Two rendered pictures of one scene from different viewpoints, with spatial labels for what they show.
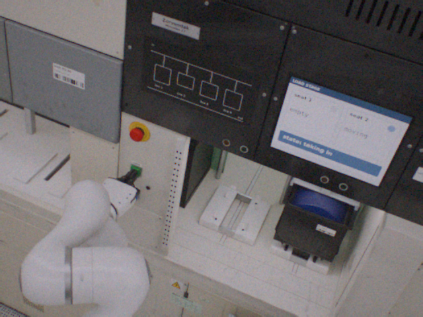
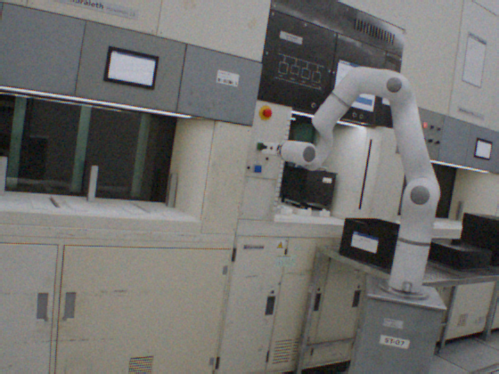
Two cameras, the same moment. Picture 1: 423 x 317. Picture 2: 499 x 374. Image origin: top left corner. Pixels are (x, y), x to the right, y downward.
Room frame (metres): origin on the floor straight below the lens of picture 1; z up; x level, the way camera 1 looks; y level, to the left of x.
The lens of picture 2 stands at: (-0.25, 1.78, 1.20)
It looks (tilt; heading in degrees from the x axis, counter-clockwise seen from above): 5 degrees down; 313
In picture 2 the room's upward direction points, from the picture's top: 9 degrees clockwise
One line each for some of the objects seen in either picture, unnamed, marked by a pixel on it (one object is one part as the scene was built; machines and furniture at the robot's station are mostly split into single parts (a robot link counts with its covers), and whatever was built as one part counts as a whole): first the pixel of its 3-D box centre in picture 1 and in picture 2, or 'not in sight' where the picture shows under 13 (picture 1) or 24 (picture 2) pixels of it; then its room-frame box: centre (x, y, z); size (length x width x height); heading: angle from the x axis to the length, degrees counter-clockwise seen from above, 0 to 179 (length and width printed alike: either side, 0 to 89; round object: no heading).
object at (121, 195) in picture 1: (112, 199); (278, 149); (1.04, 0.25, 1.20); 0.11 x 0.10 x 0.07; 165
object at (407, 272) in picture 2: not in sight; (408, 266); (0.43, 0.13, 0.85); 0.19 x 0.19 x 0.18
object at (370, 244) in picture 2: not in sight; (380, 241); (0.76, -0.27, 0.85); 0.28 x 0.28 x 0.17; 85
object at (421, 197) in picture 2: not in sight; (419, 210); (0.42, 0.16, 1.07); 0.19 x 0.12 x 0.24; 108
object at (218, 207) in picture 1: (236, 212); (265, 206); (1.38, -0.13, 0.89); 0.22 x 0.21 x 0.04; 165
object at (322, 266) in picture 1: (305, 240); (304, 208); (1.32, -0.40, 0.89); 0.22 x 0.21 x 0.04; 165
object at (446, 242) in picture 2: not in sight; (454, 250); (0.54, -0.70, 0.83); 0.29 x 0.29 x 0.13; 76
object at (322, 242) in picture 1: (318, 208); (308, 179); (1.32, -0.39, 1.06); 0.24 x 0.20 x 0.32; 75
